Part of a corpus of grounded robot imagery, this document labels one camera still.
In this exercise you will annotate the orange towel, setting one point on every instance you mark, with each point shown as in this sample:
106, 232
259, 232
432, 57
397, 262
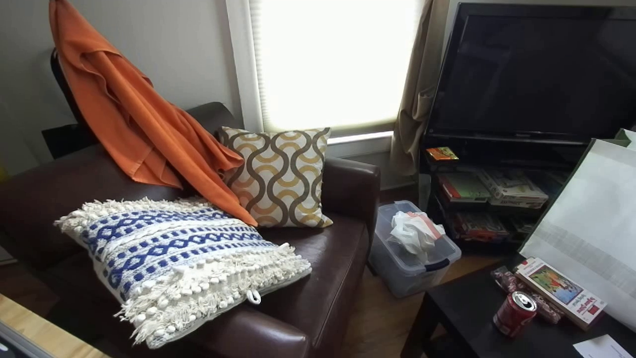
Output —
152, 141

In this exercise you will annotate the dark brown leather sofa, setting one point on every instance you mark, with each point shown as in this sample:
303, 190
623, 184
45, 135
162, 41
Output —
307, 320

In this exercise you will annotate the yellow brown wavy pattern pillow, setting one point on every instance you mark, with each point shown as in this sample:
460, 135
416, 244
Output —
281, 176

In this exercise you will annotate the clear plastic storage bin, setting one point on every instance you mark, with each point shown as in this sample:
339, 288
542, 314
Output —
410, 254

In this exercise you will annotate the small orange box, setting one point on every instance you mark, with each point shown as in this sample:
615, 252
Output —
442, 154

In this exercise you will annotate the beige curtain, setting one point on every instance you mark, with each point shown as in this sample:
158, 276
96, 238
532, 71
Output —
420, 87

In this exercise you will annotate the blue and white fringed pillow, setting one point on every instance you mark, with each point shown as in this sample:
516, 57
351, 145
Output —
178, 266

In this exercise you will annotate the black tv stand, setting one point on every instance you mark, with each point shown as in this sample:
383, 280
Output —
496, 194

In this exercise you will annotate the black coffee table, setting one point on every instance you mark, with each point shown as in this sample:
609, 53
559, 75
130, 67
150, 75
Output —
456, 322

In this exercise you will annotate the black flat screen television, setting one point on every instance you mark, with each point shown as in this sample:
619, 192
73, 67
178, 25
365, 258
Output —
540, 73

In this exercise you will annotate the red soda can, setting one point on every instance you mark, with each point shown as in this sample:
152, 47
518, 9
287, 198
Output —
516, 314

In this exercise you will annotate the colourful book on table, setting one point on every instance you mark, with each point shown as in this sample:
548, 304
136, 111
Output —
565, 296

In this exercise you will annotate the white and green shopping bag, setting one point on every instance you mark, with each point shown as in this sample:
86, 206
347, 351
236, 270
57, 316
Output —
589, 232

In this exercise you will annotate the white paper on table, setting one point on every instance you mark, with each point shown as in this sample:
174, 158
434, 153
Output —
601, 347

